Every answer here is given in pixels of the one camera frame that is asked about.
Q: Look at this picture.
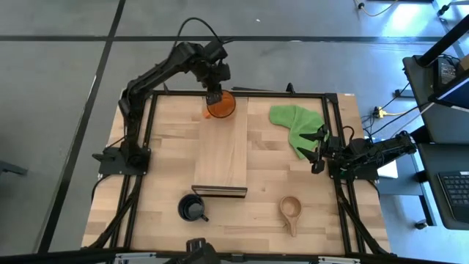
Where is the wooden cup with handle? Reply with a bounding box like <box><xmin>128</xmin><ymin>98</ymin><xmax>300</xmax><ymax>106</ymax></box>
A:
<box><xmin>279</xmin><ymin>195</ymin><xmax>303</xmax><ymax>238</ymax></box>

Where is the black diagonal pole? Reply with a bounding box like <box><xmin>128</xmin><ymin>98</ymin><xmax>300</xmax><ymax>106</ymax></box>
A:
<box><xmin>416</xmin><ymin>14</ymin><xmax>469</xmax><ymax>67</ymax></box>

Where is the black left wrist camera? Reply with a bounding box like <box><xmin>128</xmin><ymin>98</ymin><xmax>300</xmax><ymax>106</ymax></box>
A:
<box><xmin>204</xmin><ymin>39</ymin><xmax>229</xmax><ymax>63</ymax></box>

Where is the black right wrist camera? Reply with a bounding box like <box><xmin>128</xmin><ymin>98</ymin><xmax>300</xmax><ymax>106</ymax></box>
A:
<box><xmin>310</xmin><ymin>158</ymin><xmax>326</xmax><ymax>175</ymax></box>

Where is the black keyboard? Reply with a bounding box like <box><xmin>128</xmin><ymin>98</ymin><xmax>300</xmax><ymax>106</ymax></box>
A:
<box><xmin>437</xmin><ymin>170</ymin><xmax>469</xmax><ymax>224</ymax></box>

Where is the green microfibre cloth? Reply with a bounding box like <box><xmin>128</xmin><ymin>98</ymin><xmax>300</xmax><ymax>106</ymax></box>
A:
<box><xmin>269</xmin><ymin>104</ymin><xmax>330</xmax><ymax>161</ymax></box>

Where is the silver aluminium bar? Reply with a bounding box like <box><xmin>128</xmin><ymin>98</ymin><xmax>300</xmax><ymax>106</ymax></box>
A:
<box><xmin>112</xmin><ymin>252</ymin><xmax>159</xmax><ymax>264</ymax></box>
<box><xmin>317</xmin><ymin>255</ymin><xmax>362</xmax><ymax>264</ymax></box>

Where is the black table-level camera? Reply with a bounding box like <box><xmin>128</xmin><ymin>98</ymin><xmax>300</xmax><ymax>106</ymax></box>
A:
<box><xmin>185</xmin><ymin>237</ymin><xmax>223</xmax><ymax>264</ymax></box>

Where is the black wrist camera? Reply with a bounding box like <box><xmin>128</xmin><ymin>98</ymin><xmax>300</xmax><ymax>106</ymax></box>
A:
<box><xmin>204</xmin><ymin>39</ymin><xmax>229</xmax><ymax>63</ymax></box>
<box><xmin>310</xmin><ymin>158</ymin><xmax>326</xmax><ymax>175</ymax></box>

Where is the black electronic box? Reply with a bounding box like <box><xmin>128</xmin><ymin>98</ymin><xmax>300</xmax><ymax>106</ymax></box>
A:
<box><xmin>437</xmin><ymin>57</ymin><xmax>458</xmax><ymax>86</ymax></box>

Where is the yellow floor cable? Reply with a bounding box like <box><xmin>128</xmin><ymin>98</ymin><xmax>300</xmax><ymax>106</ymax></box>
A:
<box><xmin>353</xmin><ymin>0</ymin><xmax>399</xmax><ymax>18</ymax></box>

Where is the orange plastic cup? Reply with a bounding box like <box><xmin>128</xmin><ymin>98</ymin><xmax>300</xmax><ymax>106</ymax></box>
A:
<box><xmin>202</xmin><ymin>90</ymin><xmax>237</xmax><ymax>120</ymax></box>

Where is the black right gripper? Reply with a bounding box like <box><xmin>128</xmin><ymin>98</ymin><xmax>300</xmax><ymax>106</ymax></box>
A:
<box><xmin>295</xmin><ymin>124</ymin><xmax>344</xmax><ymax>164</ymax></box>

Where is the grey furniture leg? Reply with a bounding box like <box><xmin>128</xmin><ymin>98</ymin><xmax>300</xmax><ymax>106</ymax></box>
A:
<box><xmin>0</xmin><ymin>160</ymin><xmax>29</xmax><ymax>177</ymax></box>

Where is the black floor cable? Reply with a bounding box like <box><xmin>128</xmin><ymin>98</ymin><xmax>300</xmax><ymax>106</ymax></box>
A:
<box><xmin>361</xmin><ymin>82</ymin><xmax>434</xmax><ymax>141</ymax></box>

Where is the dark blue enamel mug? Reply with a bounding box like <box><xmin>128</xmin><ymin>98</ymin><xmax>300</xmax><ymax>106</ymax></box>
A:
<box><xmin>177</xmin><ymin>193</ymin><xmax>210</xmax><ymax>223</ymax></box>

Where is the black aluminium table frame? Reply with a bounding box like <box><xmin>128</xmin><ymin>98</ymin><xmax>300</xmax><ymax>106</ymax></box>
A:
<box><xmin>82</xmin><ymin>82</ymin><xmax>396</xmax><ymax>257</ymax></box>

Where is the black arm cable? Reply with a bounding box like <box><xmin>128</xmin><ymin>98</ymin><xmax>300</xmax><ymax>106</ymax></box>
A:
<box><xmin>174</xmin><ymin>16</ymin><xmax>224</xmax><ymax>48</ymax></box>

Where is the grey desk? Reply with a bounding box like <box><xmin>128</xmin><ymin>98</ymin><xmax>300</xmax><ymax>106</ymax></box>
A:
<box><xmin>402</xmin><ymin>54</ymin><xmax>469</xmax><ymax>230</ymax></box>

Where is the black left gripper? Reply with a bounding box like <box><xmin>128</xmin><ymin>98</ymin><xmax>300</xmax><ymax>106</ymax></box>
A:
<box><xmin>197</xmin><ymin>60</ymin><xmax>232</xmax><ymax>107</ymax></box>

